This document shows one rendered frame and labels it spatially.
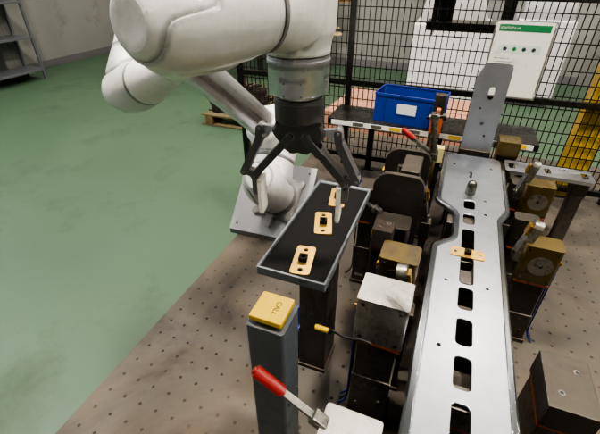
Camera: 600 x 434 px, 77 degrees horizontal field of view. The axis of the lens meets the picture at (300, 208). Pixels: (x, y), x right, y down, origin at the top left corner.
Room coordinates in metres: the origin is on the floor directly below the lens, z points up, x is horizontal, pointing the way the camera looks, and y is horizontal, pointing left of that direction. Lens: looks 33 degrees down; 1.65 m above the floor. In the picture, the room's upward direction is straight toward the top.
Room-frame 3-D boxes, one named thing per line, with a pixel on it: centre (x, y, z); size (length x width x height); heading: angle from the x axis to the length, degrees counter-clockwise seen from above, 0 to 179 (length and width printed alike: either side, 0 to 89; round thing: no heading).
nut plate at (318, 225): (0.70, -0.05, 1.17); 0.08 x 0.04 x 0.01; 176
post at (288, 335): (0.45, 0.05, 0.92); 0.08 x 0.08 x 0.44; 68
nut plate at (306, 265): (0.57, -0.01, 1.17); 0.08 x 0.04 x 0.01; 168
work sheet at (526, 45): (1.69, -0.91, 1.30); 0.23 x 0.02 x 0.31; 68
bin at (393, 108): (1.73, -0.51, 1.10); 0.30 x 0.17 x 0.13; 62
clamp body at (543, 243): (0.77, -0.64, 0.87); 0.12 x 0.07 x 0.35; 68
